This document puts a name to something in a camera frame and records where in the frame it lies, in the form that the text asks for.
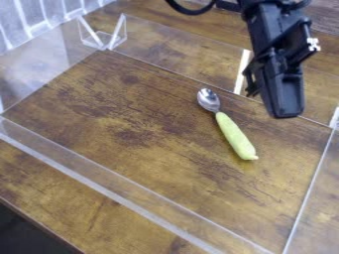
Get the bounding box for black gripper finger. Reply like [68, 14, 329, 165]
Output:
[257, 55, 304, 118]

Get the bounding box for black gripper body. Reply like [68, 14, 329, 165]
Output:
[240, 0, 320, 96]

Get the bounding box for green handled metal spoon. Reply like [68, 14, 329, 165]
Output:
[197, 88, 257, 161]

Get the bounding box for black strip on table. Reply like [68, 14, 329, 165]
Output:
[216, 0, 248, 12]

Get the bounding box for clear acrylic corner bracket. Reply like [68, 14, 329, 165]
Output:
[77, 14, 127, 51]

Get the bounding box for clear acrylic enclosure wall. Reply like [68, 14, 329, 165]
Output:
[0, 0, 339, 254]

